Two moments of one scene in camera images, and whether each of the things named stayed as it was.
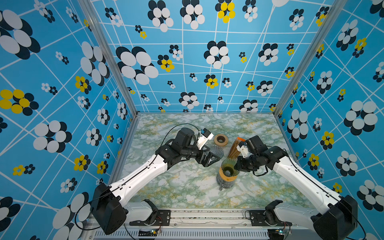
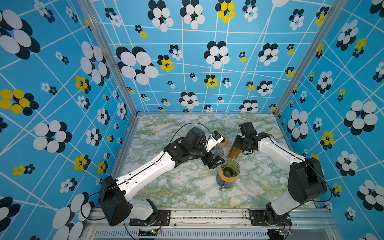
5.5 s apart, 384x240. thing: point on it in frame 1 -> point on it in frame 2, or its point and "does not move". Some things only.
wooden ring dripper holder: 225,178 does not move
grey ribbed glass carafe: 223,183 does not move
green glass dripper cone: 228,167 does not move
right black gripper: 240,166 -> 236,143
